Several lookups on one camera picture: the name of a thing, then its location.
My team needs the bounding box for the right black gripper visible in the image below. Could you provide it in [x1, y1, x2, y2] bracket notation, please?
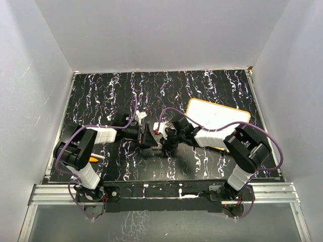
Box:
[159, 129, 185, 151]

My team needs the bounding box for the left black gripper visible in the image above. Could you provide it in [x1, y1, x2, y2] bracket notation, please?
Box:
[122, 123, 157, 147]

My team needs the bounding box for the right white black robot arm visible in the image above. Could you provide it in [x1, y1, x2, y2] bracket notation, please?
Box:
[155, 115, 272, 200]

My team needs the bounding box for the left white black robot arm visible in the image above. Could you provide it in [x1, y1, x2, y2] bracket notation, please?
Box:
[53, 111, 149, 201]

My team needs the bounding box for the white marker pen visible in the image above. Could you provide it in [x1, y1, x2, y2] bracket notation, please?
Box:
[91, 153, 105, 159]

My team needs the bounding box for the orange framed whiteboard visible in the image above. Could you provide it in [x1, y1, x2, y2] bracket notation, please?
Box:
[186, 98, 251, 150]

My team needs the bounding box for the yellow marker cap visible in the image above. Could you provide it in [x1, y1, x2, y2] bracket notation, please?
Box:
[89, 157, 98, 163]

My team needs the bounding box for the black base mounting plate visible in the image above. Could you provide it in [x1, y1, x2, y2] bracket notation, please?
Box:
[74, 179, 254, 213]

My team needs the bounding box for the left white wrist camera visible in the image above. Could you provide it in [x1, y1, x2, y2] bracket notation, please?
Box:
[134, 110, 147, 126]

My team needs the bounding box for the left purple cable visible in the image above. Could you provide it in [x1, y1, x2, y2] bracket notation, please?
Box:
[55, 95, 139, 222]

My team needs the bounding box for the purple cable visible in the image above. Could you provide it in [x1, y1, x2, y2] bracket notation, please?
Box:
[157, 107, 284, 221]
[55, 95, 139, 222]

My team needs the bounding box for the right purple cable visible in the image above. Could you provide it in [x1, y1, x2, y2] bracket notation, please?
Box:
[157, 107, 284, 221]

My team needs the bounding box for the aluminium frame rail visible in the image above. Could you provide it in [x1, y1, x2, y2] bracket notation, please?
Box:
[28, 183, 300, 205]

